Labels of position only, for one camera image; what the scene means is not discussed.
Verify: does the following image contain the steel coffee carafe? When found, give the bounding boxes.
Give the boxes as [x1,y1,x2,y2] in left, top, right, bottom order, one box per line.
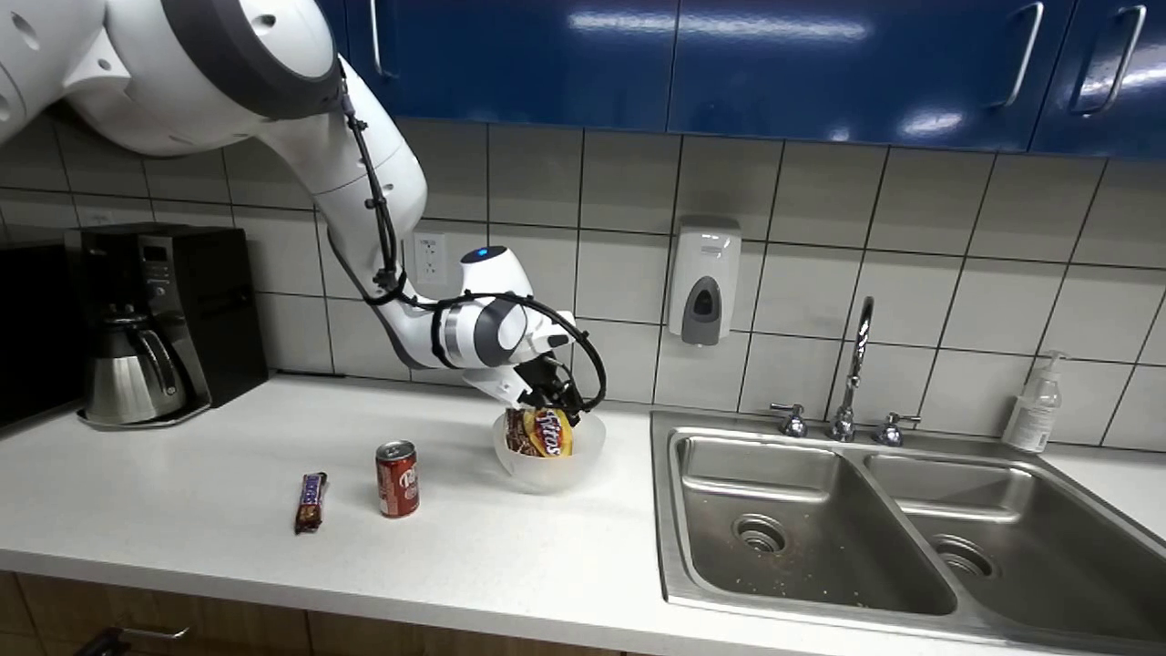
[81,314,189,431]

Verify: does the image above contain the white pump soap bottle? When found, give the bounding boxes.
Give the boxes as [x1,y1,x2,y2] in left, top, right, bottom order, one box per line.
[1003,353,1060,453]

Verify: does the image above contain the wooden lower cabinets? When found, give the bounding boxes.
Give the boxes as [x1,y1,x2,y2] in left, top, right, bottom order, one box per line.
[3,570,623,656]

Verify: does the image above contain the blue upper cabinets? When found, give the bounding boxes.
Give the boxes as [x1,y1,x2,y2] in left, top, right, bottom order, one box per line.
[316,0,1166,159]

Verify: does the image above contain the brown candy bar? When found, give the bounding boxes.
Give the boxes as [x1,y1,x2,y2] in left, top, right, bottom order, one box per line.
[291,471,328,535]

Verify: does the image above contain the chrome sink faucet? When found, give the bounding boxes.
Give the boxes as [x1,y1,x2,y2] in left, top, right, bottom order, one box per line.
[775,299,913,444]

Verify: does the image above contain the clear plastic bowl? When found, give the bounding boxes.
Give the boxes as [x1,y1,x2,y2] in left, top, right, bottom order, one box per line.
[490,406,603,490]

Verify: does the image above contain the brown yellow snack packet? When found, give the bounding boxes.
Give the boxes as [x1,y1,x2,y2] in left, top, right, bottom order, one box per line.
[505,406,574,460]

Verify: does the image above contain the red soda can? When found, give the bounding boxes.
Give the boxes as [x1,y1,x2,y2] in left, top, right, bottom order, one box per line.
[375,442,419,517]

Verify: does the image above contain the white wall soap dispenser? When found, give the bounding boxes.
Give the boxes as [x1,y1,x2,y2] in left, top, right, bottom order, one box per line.
[669,219,738,346]

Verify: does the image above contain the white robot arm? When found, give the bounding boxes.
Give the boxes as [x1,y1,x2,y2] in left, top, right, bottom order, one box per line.
[0,0,592,420]

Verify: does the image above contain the white wall outlet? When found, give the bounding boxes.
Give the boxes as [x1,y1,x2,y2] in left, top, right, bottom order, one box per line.
[410,231,450,293]

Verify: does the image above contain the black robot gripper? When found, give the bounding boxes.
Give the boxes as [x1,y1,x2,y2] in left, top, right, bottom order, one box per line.
[518,353,584,414]

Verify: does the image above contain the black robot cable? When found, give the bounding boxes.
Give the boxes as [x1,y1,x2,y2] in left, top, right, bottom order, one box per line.
[337,83,608,422]

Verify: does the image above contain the stainless double sink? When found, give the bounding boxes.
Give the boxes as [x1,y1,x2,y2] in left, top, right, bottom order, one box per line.
[647,414,1166,656]

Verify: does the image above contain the black microwave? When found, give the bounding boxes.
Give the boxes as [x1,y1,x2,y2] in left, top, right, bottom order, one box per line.
[0,242,88,427]

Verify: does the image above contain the black coffee maker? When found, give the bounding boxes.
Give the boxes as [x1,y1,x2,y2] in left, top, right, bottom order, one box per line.
[74,221,269,427]

